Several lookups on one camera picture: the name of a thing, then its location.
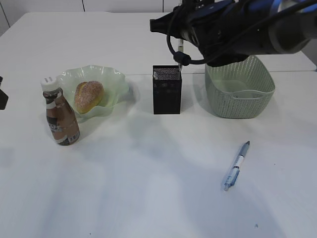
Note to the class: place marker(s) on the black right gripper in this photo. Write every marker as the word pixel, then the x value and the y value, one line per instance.
pixel 224 32

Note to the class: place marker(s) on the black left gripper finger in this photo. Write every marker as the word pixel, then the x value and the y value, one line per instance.
pixel 3 100

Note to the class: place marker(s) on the cream white click pen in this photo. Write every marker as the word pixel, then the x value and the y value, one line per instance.
pixel 180 52

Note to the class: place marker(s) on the brown plastic drink bottle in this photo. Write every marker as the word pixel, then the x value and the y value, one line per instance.
pixel 60 115

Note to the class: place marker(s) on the sugared bread loaf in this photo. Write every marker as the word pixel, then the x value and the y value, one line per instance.
pixel 88 95

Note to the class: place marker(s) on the white grey click pen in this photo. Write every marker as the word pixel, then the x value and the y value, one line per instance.
pixel 155 76

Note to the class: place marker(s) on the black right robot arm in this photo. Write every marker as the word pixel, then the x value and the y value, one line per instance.
pixel 291 25

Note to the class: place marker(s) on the black mesh pen holder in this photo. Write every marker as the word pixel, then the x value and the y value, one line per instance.
pixel 167 90

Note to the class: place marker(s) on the green wavy glass plate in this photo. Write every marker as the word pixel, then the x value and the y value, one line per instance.
pixel 113 81

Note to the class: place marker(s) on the green plastic woven basket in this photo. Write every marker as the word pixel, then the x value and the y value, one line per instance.
pixel 240 90

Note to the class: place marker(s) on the light blue click pen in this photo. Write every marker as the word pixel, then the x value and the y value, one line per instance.
pixel 235 169

